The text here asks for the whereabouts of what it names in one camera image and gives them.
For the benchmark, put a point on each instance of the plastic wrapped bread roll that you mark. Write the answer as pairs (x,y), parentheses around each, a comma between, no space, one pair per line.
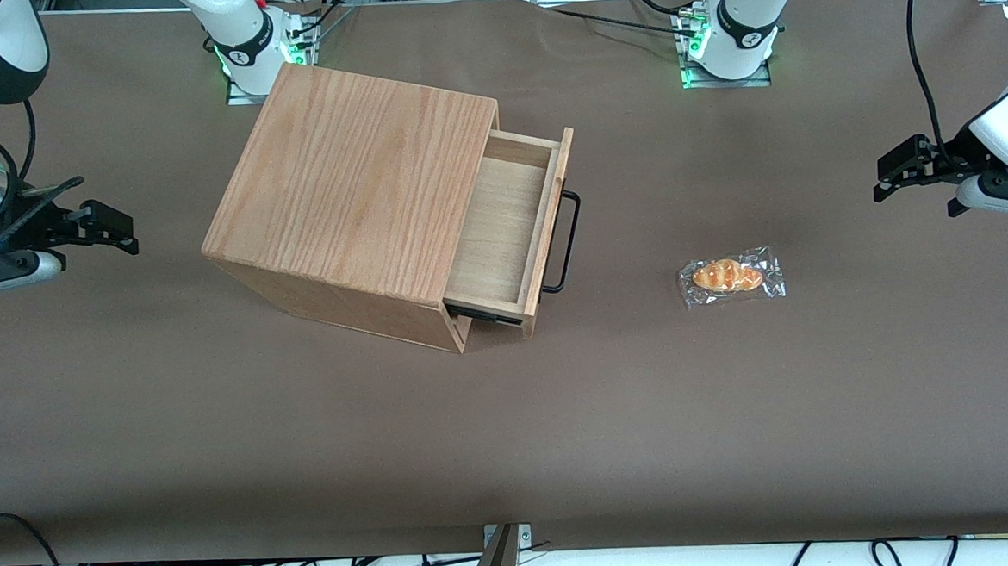
(728,275)

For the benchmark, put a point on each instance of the brown table cover sheet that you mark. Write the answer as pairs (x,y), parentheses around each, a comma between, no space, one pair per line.
(649,413)

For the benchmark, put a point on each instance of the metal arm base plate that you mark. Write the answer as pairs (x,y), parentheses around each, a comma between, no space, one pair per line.
(302,48)
(688,49)

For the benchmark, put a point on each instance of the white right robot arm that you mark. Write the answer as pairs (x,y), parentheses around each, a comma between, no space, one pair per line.
(236,25)

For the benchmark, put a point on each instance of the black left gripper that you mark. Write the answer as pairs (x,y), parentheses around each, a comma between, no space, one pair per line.
(938,164)

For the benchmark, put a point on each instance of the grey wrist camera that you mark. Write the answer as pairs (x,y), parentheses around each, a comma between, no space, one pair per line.
(1004,196)
(12,272)

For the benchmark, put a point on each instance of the oak wood drawer cabinet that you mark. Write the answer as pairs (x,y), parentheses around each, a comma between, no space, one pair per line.
(352,179)

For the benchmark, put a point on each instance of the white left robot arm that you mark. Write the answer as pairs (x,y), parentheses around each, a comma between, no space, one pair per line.
(749,11)

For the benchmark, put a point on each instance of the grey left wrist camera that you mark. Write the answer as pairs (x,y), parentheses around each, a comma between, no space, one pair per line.
(1004,196)

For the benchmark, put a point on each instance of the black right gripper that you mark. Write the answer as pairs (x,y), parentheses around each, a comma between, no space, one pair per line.
(35,228)

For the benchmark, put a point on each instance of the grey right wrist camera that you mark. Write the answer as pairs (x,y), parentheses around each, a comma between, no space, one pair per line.
(12,272)

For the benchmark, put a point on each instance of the small metal bracket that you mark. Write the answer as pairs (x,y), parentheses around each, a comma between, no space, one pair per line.
(524,536)

